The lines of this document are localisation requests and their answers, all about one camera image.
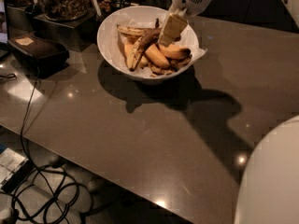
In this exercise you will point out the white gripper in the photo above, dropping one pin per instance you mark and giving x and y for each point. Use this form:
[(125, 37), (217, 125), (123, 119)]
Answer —
[(189, 0)]

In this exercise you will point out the long spotted banana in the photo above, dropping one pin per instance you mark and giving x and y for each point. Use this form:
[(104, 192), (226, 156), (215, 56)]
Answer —
[(140, 46)]

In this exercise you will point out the yellow banana right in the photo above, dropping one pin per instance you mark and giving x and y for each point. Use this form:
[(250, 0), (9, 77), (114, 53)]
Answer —
[(175, 51)]

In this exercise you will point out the yellow banana centre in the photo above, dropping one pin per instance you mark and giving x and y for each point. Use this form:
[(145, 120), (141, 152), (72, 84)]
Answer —
[(154, 54)]

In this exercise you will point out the white ceramic bowl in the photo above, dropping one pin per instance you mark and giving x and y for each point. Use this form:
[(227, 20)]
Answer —
[(110, 42)]

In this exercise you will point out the spotted banana bottom right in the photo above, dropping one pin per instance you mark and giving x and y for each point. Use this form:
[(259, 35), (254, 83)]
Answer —
[(178, 64)]

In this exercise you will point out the top spotted banana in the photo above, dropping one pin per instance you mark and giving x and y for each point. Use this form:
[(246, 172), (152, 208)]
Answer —
[(131, 31)]

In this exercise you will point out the white paper liner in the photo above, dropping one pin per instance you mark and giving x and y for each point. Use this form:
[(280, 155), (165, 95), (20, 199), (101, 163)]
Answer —
[(153, 68)]

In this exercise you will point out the glass jar of nuts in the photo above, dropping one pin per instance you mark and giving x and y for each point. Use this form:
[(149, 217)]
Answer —
[(64, 10)]

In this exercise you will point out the black device box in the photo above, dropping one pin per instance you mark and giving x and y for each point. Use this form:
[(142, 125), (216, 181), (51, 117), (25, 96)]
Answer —
[(39, 56)]

